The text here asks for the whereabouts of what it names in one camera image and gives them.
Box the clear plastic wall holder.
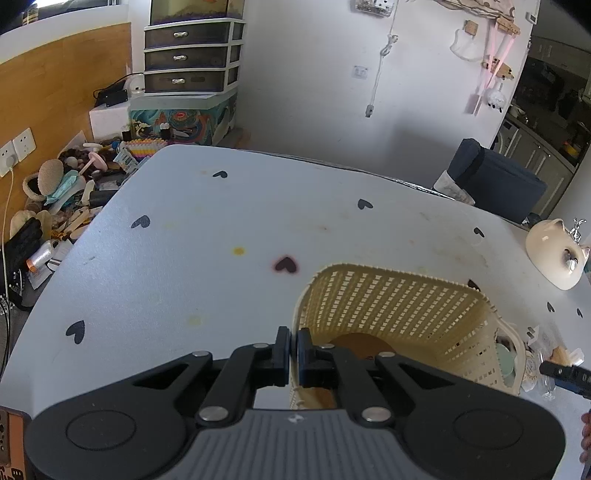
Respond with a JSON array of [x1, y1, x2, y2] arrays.
[[355, 0, 394, 18]]

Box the beige round hat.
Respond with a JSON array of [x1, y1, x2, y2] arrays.
[[23, 159, 66, 204]]

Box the pink plastic toy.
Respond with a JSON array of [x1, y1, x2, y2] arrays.
[[82, 142, 110, 175]]

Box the white plush ornament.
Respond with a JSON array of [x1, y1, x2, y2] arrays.
[[485, 84, 507, 112]]

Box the glass jar with cork lid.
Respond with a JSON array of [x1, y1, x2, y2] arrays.
[[526, 342, 583, 398]]

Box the grey plastic drawer cabinet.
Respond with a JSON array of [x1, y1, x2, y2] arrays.
[[143, 19, 245, 96]]

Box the pink hanging ribbons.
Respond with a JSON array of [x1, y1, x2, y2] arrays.
[[472, 22, 517, 116]]

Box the person's right hand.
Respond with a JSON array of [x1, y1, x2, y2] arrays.
[[580, 409, 591, 464]]

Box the orange patterned box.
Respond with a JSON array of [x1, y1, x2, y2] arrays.
[[0, 406, 31, 480]]

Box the white hanging cable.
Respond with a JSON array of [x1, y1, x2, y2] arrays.
[[366, 13, 400, 119]]

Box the white wall socket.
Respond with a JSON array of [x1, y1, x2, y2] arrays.
[[0, 141, 20, 177], [12, 128, 37, 162]]

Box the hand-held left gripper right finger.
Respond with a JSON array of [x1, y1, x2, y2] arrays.
[[296, 328, 458, 425]]

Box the round cork coaster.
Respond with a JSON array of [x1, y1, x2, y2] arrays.
[[329, 334, 393, 361]]

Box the cream ceramic cat pot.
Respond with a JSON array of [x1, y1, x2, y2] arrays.
[[525, 219, 591, 291]]

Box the black glove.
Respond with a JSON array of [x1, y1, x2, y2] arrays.
[[6, 217, 45, 280]]

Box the light green plastic piece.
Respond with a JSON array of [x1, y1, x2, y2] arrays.
[[496, 343, 516, 389]]

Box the wooden wall hanger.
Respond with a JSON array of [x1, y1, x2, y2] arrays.
[[436, 0, 522, 35]]

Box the cream plastic woven basket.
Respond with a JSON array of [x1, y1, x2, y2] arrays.
[[290, 263, 527, 411]]

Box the black box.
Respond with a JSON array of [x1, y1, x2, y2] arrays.
[[94, 85, 129, 108]]

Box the colourful printed box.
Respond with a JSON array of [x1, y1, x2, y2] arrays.
[[129, 90, 239, 149]]

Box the dark blue chair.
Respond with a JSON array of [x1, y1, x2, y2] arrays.
[[445, 138, 548, 225]]

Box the blue face mask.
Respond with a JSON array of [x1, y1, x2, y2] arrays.
[[45, 170, 87, 207]]

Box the pastel bubble toy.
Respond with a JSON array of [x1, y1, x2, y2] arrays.
[[124, 137, 168, 161]]

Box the grey kitchen cabinet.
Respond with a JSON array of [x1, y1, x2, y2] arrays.
[[499, 115, 579, 219]]

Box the white power cable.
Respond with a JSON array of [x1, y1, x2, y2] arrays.
[[0, 165, 16, 301]]

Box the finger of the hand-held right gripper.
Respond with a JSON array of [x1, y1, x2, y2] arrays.
[[540, 361, 591, 396]]

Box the white heart-print tablecloth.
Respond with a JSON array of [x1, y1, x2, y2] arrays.
[[0, 144, 591, 480]]

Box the glass fish tank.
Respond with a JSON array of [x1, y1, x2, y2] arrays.
[[150, 0, 246, 27]]

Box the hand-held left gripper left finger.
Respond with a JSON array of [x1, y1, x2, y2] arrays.
[[131, 327, 291, 426]]

